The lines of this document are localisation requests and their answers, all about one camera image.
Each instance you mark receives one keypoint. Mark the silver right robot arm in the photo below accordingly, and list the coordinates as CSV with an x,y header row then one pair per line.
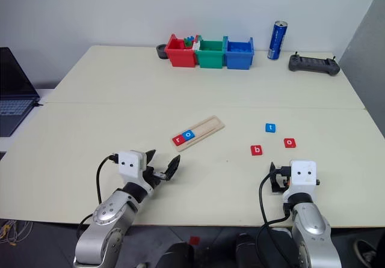
x,y
312,229

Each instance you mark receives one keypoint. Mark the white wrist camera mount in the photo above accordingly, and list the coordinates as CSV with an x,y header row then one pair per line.
x,y
129,163
302,173

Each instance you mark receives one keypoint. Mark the blue toy brick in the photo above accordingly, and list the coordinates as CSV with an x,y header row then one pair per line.
x,y
189,38

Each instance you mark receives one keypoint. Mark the blue letter tile o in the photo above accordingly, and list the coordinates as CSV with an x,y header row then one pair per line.
x,y
188,134

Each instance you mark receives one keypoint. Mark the red plastic bin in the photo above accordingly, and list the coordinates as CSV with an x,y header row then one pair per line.
x,y
180,57

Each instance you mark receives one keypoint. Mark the green toy brick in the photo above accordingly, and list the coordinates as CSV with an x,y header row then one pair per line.
x,y
189,43

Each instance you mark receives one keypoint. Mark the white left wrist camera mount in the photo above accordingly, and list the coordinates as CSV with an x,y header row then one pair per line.
x,y
129,163

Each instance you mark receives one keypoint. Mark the blue plastic bin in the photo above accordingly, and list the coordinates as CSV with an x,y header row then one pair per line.
x,y
237,60

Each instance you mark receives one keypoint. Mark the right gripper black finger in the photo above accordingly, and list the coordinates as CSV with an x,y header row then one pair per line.
x,y
272,172
277,190

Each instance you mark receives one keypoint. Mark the wooden letter tray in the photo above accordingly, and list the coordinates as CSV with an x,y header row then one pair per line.
x,y
207,125

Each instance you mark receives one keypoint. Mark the grey handheld remote controller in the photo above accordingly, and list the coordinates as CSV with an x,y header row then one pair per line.
x,y
312,63

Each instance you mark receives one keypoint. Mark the pile of blue bricks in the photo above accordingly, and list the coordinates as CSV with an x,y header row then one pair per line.
x,y
239,48

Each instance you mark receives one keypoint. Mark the red letter tile b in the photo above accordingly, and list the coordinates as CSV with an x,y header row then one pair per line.
x,y
256,150

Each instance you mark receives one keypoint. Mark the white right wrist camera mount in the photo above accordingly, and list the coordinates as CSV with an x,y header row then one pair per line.
x,y
302,173

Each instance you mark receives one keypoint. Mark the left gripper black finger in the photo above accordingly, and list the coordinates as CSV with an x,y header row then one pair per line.
x,y
173,167
150,156

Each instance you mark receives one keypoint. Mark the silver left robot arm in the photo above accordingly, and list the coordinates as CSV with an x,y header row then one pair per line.
x,y
102,220

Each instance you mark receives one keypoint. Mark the blue letter tile t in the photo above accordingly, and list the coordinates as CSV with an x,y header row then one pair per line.
x,y
271,127

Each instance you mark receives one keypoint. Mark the dark rounded shape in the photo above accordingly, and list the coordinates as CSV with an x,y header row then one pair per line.
x,y
174,256
246,250

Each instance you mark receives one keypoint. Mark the red letter tile o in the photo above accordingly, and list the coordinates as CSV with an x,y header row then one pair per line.
x,y
289,142

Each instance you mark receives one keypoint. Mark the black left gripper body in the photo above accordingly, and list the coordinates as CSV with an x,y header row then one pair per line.
x,y
152,176

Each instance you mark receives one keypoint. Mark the white plastic piece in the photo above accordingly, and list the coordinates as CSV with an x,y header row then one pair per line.
x,y
196,45

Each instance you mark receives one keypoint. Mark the dark open laptop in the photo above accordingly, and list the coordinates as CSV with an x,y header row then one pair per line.
x,y
15,81

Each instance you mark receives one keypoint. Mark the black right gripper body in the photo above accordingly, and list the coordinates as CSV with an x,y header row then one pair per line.
x,y
282,179

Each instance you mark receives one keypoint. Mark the small red floor square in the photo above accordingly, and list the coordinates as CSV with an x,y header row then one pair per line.
x,y
195,240

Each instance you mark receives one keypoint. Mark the dark grey round cup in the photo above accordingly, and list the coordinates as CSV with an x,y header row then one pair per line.
x,y
161,52

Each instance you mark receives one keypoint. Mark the red letter tile r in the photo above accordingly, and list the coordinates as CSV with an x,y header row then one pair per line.
x,y
178,140

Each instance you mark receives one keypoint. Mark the blue drink can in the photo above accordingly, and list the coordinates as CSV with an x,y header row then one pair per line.
x,y
277,41

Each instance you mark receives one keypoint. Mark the green plastic bin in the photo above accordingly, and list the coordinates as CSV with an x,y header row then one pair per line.
x,y
210,59

